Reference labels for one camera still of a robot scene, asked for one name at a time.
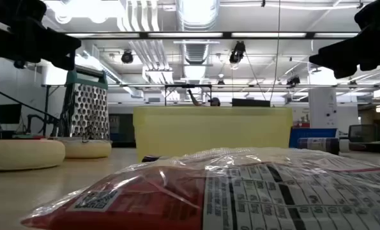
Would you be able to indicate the grey mesh chair back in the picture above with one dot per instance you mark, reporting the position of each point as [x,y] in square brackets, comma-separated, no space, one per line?
[363,132]

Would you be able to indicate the yellow translucent plastic bin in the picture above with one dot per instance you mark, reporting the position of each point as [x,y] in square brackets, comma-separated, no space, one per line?
[209,131]

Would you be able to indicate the small black monitor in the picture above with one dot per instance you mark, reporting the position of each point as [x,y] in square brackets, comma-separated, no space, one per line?
[9,113]

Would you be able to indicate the dark background cabinet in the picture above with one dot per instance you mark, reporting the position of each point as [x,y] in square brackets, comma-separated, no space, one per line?
[122,127]

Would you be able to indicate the white square column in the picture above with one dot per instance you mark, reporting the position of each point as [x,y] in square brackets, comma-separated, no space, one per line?
[322,105]

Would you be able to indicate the person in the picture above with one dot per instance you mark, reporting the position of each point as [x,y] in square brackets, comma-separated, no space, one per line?
[214,102]

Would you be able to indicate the black upright pole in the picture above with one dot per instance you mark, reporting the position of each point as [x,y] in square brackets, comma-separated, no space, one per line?
[46,108]

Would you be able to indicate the black frame bar with lights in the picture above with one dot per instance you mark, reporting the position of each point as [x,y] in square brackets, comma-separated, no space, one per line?
[226,35]

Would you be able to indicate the blue plastic bin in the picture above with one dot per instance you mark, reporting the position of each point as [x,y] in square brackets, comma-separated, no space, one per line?
[311,132]

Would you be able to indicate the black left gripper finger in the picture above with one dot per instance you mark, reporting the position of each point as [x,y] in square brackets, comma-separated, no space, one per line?
[49,38]
[23,48]

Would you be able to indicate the red snack bag clear wrap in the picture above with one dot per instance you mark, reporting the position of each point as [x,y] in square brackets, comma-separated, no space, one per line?
[145,198]

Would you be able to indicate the cream round bun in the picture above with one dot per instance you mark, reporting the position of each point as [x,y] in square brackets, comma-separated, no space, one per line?
[23,155]
[87,149]

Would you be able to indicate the small dark flat object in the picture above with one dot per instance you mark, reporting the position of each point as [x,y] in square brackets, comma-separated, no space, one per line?
[149,158]

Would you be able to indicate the wide silver ventilation duct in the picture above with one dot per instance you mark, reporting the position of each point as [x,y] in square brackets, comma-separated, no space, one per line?
[196,12]

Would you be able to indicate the wide black monitor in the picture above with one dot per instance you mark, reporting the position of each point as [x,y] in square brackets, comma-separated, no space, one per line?
[250,103]

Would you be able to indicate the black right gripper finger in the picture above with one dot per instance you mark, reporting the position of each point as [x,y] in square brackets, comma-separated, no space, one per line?
[344,71]
[352,51]

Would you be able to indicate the black ceiling spotlight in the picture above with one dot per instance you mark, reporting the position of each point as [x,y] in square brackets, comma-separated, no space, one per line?
[19,65]
[127,57]
[293,80]
[237,52]

